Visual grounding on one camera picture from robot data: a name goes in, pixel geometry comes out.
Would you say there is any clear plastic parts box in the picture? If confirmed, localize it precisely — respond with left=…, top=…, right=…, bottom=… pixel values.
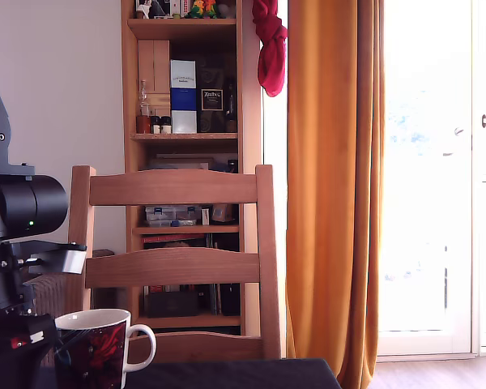
left=144, top=205, right=203, bottom=222

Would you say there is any grey corduroy sofa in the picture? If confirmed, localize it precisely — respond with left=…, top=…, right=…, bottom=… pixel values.
left=22, top=271, right=71, bottom=368

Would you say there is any orange curtain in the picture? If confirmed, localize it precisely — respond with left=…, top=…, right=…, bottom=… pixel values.
left=285, top=0, right=386, bottom=389

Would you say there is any red patterned coffee cup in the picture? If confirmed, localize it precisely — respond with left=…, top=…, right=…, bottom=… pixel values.
left=54, top=309, right=157, bottom=389

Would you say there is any white and blue bottle box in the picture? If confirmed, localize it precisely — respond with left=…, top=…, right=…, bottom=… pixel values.
left=169, top=59, right=198, bottom=135

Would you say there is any flat clear plastic box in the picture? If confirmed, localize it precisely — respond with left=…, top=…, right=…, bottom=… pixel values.
left=145, top=220, right=198, bottom=228

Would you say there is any tall wooden bookshelf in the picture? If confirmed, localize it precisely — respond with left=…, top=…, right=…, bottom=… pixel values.
left=120, top=0, right=263, bottom=336

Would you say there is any grey camera box with bracket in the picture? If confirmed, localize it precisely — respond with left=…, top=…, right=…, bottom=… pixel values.
left=23, top=242, right=87, bottom=276

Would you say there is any green parrot plush toy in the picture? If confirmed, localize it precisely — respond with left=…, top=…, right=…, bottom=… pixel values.
left=185, top=0, right=220, bottom=19

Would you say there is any dark bottle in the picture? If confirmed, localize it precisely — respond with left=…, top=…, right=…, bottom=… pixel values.
left=225, top=83, right=238, bottom=133

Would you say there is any dark tablecloth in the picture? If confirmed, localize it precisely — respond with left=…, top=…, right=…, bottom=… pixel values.
left=121, top=357, right=342, bottom=389

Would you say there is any black storage box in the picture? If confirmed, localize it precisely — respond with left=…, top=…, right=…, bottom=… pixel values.
left=146, top=290, right=200, bottom=318

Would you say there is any black swirl bottle box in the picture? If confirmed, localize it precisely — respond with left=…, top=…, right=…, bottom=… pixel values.
left=196, top=56, right=228, bottom=134

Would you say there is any wooden ladder-back chair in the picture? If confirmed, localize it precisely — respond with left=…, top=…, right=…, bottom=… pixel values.
left=66, top=164, right=283, bottom=361

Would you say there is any red knotted cloth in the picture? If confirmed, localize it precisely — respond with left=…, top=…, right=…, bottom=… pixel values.
left=251, top=0, right=288, bottom=98

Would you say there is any light wooden box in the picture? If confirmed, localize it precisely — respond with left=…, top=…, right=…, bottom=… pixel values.
left=137, top=39, right=171, bottom=118

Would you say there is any clear glass bottle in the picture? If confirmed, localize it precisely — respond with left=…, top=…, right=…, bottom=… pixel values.
left=138, top=79, right=150, bottom=118

